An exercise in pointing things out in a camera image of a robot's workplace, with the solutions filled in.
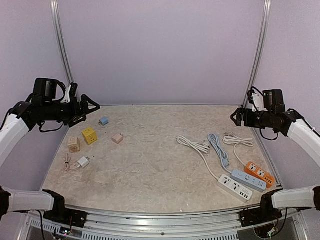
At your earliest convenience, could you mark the yellow cube socket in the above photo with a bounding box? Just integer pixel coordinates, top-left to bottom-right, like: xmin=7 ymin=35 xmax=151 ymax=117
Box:
xmin=82 ymin=127 xmax=98 ymax=145

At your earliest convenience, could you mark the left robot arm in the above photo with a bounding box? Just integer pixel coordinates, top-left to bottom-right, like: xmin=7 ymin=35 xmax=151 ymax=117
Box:
xmin=0 ymin=78 xmax=101 ymax=223

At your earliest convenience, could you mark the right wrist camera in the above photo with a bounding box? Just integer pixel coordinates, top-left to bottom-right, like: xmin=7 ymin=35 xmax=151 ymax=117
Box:
xmin=247 ymin=90 xmax=265 ymax=112

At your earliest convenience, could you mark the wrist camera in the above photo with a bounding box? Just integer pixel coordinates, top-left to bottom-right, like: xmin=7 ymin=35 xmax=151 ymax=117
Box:
xmin=60 ymin=82 xmax=78 ymax=103
xmin=247 ymin=90 xmax=265 ymax=112

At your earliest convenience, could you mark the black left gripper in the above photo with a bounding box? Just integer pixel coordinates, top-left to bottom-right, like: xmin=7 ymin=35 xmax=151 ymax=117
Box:
xmin=42 ymin=93 xmax=100 ymax=127

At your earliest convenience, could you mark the aluminium frame post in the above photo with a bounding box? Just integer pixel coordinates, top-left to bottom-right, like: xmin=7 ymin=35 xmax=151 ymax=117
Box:
xmin=241 ymin=0 xmax=272 ymax=108
xmin=49 ymin=0 xmax=74 ymax=84

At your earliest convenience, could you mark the beige cube socket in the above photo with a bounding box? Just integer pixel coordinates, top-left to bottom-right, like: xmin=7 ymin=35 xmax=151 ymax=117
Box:
xmin=67 ymin=137 xmax=81 ymax=153

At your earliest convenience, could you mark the white power strip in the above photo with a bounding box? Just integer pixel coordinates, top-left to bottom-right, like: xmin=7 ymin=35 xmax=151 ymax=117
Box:
xmin=176 ymin=133 xmax=253 ymax=203

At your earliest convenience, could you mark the blue power strip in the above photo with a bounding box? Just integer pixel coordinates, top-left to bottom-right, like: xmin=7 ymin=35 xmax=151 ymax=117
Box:
xmin=207 ymin=133 xmax=267 ymax=193

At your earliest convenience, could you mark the orange power strip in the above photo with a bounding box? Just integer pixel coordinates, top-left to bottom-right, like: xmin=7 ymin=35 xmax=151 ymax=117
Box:
xmin=222 ymin=130 xmax=276 ymax=189

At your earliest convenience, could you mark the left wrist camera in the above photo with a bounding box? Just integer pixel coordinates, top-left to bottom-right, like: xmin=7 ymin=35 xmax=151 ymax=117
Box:
xmin=60 ymin=82 xmax=78 ymax=103

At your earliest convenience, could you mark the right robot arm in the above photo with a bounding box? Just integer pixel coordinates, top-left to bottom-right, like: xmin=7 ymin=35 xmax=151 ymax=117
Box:
xmin=230 ymin=86 xmax=320 ymax=222

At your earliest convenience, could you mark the pink plug adapter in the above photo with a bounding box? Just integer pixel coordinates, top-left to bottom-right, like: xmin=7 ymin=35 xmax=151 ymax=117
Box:
xmin=111 ymin=133 xmax=124 ymax=144

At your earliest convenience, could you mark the left aluminium frame post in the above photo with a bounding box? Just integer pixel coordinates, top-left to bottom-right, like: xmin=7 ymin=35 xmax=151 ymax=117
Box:
xmin=49 ymin=0 xmax=74 ymax=84

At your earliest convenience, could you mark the right aluminium frame post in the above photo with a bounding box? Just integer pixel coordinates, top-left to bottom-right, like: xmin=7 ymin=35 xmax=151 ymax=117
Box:
xmin=241 ymin=0 xmax=272 ymax=108

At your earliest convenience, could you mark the front aluminium rail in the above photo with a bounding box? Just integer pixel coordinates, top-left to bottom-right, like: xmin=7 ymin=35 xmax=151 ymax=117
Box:
xmin=23 ymin=199 xmax=308 ymax=240

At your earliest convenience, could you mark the blue plug adapter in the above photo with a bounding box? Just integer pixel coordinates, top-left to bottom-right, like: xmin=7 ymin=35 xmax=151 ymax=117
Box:
xmin=98 ymin=116 xmax=109 ymax=126

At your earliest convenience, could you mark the white charger with cable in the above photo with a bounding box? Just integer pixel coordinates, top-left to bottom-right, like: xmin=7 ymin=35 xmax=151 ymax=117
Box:
xmin=63 ymin=154 xmax=90 ymax=172

